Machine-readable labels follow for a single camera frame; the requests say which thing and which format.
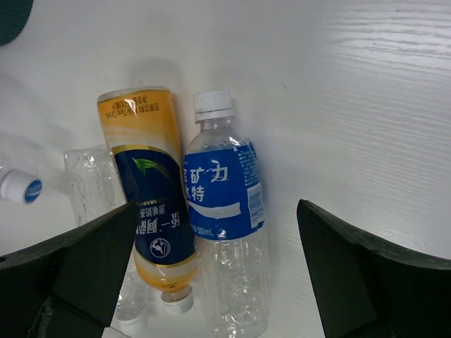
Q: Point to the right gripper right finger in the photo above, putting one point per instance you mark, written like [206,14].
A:
[366,286]

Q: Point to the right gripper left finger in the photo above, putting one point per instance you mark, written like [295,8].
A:
[68,286]

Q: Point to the clear bottle blue cap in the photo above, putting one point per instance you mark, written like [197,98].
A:
[95,190]

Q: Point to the small clear bottle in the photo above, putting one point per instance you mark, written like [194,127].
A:
[20,180]

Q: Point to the blue label bottle white cap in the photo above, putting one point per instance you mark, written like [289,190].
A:
[225,203]

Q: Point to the orange juice bottle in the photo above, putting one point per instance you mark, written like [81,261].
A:
[141,132]

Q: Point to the dark green plastic bin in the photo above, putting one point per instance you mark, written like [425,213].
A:
[14,15]

